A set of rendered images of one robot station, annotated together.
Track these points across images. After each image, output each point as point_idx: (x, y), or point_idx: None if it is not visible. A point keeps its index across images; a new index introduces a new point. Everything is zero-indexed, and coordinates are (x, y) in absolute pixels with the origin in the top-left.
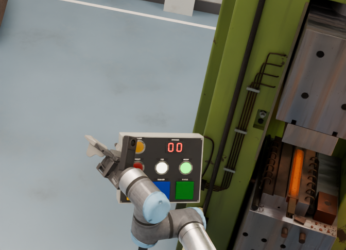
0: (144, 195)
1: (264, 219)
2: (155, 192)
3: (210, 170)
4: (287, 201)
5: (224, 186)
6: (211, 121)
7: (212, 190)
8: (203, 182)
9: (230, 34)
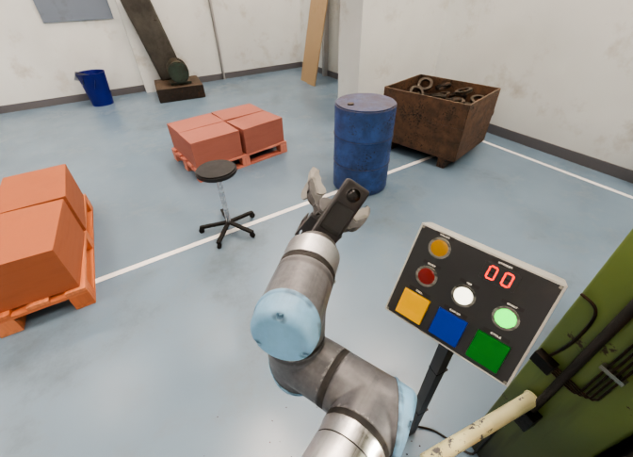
0: (273, 285)
1: None
2: (292, 290)
3: (573, 354)
4: None
5: (591, 394)
6: (608, 275)
7: (564, 385)
8: (550, 364)
9: None
